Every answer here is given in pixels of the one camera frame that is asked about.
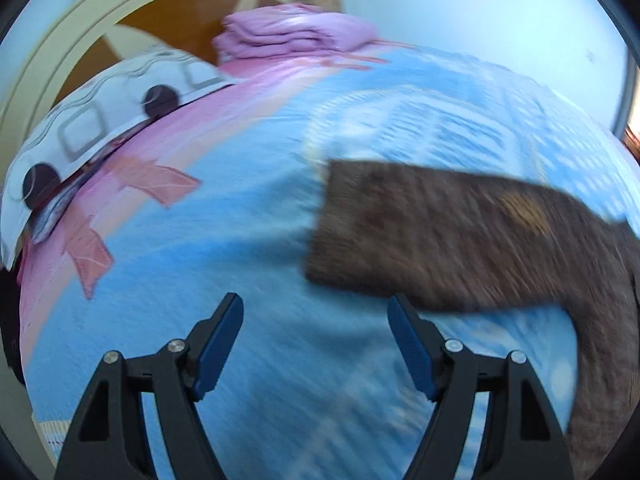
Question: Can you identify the brown knitted sweater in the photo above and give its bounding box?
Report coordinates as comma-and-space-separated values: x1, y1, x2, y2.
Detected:
305, 159, 640, 480

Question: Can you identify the blue and pink printed bedsheet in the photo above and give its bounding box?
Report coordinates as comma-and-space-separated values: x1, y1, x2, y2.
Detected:
15, 42, 640, 480

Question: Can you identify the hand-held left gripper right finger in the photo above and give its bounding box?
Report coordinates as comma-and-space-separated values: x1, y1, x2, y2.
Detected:
387, 294, 576, 480

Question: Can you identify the pink folded quilt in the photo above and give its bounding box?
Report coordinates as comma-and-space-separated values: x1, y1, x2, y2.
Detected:
212, 3, 381, 63

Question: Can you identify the cream and wood headboard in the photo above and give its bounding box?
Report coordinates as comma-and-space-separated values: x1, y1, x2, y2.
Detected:
0, 0, 346, 171

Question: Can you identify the white pillow with dark dots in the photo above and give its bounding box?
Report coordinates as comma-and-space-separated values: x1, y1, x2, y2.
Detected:
0, 45, 236, 268

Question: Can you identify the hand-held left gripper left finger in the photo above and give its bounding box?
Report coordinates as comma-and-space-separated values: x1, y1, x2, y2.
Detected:
54, 292, 245, 480

